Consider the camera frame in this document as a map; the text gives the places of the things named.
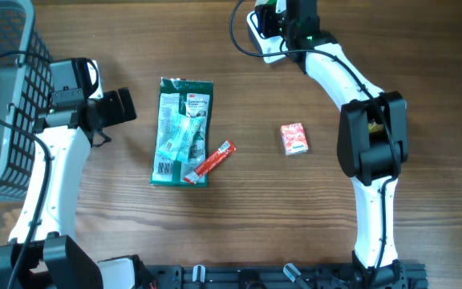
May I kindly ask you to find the grey plastic shopping basket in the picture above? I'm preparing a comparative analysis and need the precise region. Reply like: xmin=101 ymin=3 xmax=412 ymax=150
xmin=0 ymin=0 xmax=53 ymax=202

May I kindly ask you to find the red snack stick packet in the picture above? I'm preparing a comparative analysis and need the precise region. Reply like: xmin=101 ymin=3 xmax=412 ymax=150
xmin=183 ymin=140 xmax=236 ymax=185

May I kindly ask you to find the green white round can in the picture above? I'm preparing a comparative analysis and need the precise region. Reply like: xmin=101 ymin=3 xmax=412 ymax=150
xmin=255 ymin=0 xmax=278 ymax=6

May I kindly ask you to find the yellow dish soap bottle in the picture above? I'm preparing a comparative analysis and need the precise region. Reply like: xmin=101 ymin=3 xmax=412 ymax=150
xmin=367 ymin=120 xmax=385 ymax=134

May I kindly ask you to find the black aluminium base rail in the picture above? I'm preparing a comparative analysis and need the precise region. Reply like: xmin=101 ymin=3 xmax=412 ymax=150
xmin=140 ymin=260 xmax=429 ymax=289

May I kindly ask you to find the green white 3M package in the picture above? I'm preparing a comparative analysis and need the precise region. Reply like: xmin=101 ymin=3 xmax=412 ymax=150
xmin=150 ymin=78 xmax=213 ymax=186

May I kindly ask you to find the red juice carton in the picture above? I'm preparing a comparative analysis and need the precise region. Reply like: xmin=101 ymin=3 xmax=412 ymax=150
xmin=280 ymin=123 xmax=309 ymax=155

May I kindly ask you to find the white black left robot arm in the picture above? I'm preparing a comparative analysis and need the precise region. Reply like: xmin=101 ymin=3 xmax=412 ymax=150
xmin=0 ymin=88 xmax=155 ymax=288

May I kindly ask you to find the white barcode scanner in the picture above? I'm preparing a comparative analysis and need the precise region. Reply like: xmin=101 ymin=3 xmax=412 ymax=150
xmin=246 ymin=11 xmax=287 ymax=54

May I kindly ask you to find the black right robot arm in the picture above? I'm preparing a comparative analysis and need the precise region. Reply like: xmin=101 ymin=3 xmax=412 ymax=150
xmin=247 ymin=1 xmax=409 ymax=288

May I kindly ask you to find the light green wipes packet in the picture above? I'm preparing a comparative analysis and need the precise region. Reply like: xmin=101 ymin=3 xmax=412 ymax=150
xmin=156 ymin=108 xmax=204 ymax=163

